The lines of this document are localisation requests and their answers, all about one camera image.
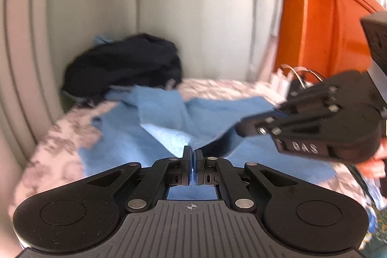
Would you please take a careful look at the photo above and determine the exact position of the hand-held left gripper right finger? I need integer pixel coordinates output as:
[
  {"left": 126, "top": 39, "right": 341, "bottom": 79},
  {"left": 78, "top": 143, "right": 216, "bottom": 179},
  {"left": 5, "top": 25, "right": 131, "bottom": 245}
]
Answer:
[{"left": 193, "top": 149, "right": 298, "bottom": 212}]

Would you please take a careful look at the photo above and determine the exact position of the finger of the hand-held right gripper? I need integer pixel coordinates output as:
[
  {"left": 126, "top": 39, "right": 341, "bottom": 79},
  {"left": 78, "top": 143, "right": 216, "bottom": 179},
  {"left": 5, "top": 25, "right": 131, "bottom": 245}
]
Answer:
[
  {"left": 236, "top": 105, "right": 343, "bottom": 141},
  {"left": 277, "top": 71, "right": 376, "bottom": 117}
]

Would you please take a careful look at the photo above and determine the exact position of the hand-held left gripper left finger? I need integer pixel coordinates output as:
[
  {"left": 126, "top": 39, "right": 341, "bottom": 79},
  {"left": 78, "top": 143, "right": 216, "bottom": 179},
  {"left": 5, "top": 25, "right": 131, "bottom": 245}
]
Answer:
[{"left": 88, "top": 146, "right": 193, "bottom": 213}]

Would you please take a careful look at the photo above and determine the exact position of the blue towel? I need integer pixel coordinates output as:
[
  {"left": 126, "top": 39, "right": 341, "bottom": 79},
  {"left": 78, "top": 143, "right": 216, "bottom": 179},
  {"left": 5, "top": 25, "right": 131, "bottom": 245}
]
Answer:
[{"left": 79, "top": 84, "right": 339, "bottom": 201}]

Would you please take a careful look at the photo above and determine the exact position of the dark navy clothes pile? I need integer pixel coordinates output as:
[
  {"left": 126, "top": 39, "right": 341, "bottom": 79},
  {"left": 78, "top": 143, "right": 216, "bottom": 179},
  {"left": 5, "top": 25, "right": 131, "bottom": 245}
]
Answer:
[{"left": 62, "top": 33, "right": 183, "bottom": 106}]

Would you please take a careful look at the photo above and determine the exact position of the person's right hand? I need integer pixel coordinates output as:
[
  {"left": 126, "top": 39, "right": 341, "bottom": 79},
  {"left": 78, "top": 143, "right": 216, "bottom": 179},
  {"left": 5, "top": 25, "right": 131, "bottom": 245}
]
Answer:
[{"left": 363, "top": 137, "right": 387, "bottom": 178}]

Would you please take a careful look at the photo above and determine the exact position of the white charger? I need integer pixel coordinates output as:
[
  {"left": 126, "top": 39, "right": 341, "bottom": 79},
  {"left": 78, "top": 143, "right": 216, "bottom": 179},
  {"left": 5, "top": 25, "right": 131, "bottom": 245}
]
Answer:
[{"left": 271, "top": 70, "right": 292, "bottom": 95}]

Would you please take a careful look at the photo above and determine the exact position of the orange wooden headboard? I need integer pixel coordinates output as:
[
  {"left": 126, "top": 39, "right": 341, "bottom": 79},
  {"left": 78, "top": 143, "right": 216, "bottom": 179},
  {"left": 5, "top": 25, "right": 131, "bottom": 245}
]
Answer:
[{"left": 274, "top": 0, "right": 387, "bottom": 86}]

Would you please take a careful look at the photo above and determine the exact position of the dark floral cloth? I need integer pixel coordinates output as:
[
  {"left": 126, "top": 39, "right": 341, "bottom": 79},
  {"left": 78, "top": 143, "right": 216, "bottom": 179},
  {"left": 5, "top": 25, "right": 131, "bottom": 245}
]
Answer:
[{"left": 367, "top": 182, "right": 387, "bottom": 249}]

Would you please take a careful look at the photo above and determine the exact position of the floral fleece blanket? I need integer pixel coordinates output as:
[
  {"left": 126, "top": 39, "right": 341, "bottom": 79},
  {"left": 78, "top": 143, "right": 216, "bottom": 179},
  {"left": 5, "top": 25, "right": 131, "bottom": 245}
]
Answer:
[{"left": 9, "top": 78, "right": 375, "bottom": 216}]

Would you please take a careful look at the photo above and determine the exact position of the pale green curtain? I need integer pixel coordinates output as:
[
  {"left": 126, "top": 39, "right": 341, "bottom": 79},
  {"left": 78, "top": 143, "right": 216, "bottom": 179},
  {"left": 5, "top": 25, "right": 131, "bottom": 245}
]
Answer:
[{"left": 0, "top": 0, "right": 288, "bottom": 156}]

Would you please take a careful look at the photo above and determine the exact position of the white cable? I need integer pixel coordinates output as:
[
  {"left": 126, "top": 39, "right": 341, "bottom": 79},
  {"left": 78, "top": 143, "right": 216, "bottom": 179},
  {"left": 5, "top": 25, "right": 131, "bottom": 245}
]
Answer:
[{"left": 280, "top": 65, "right": 325, "bottom": 86}]

